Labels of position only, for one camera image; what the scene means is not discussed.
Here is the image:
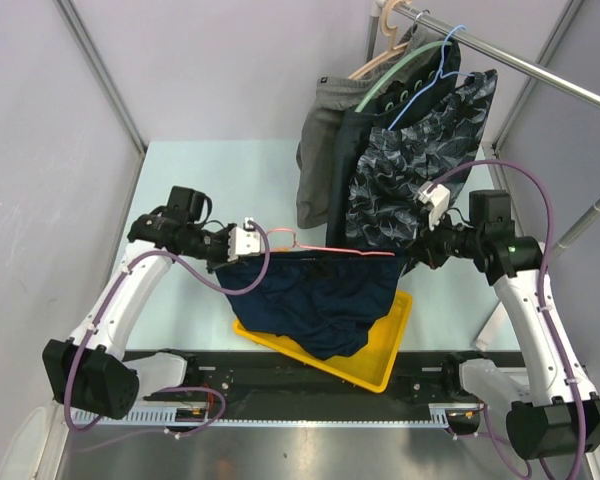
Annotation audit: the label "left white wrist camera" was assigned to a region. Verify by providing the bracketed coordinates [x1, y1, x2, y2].
[228, 217, 263, 263]

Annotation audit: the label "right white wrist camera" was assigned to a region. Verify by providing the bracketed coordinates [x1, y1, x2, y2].
[416, 181, 450, 231]

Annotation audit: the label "metal clothes rail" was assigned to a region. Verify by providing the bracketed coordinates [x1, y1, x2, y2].
[394, 6, 600, 109]

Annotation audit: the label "green hanger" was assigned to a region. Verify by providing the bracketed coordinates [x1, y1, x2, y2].
[354, 41, 447, 113]

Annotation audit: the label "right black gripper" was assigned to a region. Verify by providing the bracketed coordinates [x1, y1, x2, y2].
[406, 207, 484, 269]

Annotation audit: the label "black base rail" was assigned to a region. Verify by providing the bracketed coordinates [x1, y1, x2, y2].
[158, 351, 483, 435]

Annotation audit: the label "pink wire hanger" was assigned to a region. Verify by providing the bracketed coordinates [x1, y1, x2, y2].
[266, 227, 396, 257]

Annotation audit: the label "grey sweat shorts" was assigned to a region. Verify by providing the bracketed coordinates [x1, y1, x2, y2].
[296, 26, 440, 229]

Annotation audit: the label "grey rack pole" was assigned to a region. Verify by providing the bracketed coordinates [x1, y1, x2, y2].
[550, 197, 600, 260]

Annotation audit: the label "blue wire hanger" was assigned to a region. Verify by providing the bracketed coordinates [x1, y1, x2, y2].
[377, 40, 462, 129]

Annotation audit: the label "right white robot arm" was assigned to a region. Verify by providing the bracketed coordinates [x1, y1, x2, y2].
[413, 183, 600, 460]

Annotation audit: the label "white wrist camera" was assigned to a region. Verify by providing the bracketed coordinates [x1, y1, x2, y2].
[228, 217, 263, 263]
[416, 181, 450, 231]

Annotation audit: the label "dark teal shorts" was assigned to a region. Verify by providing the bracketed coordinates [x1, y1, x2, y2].
[324, 39, 462, 249]

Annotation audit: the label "navy blue shorts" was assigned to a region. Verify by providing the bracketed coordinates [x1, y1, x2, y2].
[228, 251, 407, 360]

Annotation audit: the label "leaf patterned shorts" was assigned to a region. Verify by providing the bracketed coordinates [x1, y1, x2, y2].
[344, 69, 498, 255]

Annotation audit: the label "wooden hanger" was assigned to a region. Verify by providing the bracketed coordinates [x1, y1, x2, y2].
[349, 0, 410, 80]

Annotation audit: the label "yellow plastic tray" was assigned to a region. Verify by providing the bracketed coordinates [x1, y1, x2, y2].
[233, 290, 413, 394]

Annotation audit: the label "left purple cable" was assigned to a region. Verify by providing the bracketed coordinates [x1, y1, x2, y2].
[62, 219, 272, 451]

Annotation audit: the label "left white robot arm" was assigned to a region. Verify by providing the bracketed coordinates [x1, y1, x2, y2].
[42, 186, 232, 420]

